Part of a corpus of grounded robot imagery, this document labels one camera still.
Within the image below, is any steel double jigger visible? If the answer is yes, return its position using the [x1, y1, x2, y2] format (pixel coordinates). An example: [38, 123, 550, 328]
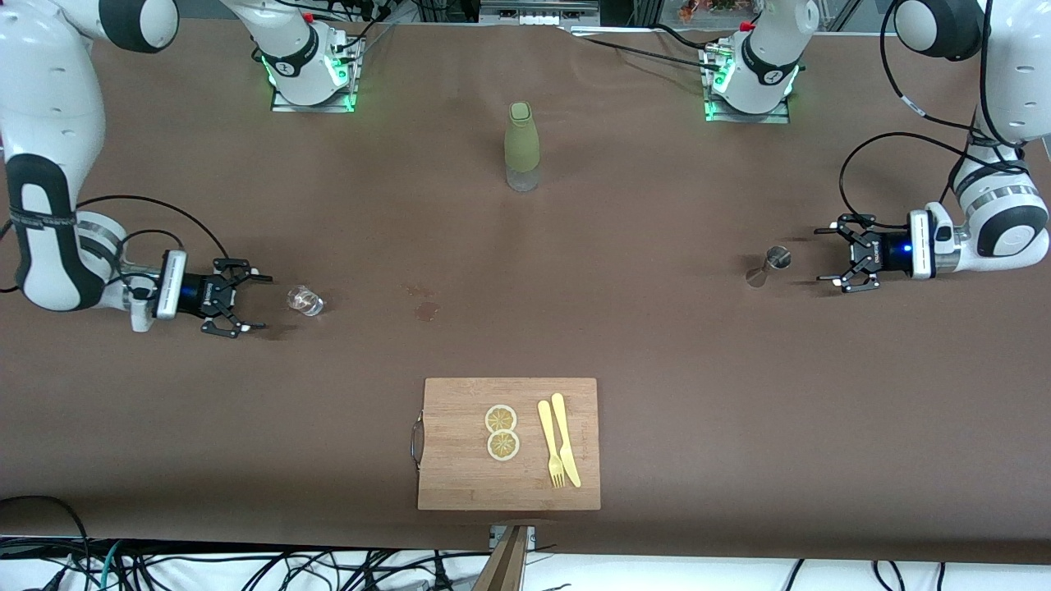
[745, 245, 792, 288]

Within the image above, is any wooden cutting board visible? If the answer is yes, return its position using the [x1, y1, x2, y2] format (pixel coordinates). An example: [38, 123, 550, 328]
[411, 378, 601, 511]

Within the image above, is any green sleeved glass bottle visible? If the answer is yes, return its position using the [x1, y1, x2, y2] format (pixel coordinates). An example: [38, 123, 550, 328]
[504, 101, 541, 193]

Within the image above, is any yellow plastic fork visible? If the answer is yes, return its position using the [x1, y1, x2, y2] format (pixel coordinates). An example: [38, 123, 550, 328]
[537, 400, 567, 489]

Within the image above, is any yellow plastic knife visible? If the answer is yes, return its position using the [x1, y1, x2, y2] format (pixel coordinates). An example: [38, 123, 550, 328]
[551, 392, 582, 488]

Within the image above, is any grey power strip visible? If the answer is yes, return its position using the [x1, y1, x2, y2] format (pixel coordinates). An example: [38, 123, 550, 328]
[480, 0, 600, 25]

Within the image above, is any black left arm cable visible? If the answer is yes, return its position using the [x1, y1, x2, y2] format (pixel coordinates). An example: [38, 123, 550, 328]
[838, 0, 1027, 235]

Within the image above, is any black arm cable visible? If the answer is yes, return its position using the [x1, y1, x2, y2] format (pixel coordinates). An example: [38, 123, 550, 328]
[838, 0, 1027, 235]
[74, 195, 232, 263]

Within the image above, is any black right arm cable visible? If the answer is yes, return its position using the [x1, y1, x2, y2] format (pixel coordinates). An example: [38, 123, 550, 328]
[74, 195, 232, 263]

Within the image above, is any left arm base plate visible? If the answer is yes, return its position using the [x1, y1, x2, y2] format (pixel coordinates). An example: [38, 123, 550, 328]
[704, 45, 791, 124]

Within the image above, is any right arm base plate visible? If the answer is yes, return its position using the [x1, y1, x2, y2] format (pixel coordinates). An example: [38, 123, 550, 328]
[271, 33, 362, 113]

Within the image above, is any black floor cable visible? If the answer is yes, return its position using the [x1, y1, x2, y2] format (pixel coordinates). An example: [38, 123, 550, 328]
[0, 495, 91, 591]

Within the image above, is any black base cable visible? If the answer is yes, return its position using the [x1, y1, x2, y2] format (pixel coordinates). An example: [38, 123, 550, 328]
[567, 23, 715, 71]

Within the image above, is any wooden post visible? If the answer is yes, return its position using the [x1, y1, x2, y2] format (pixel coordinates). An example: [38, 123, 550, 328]
[472, 525, 526, 591]

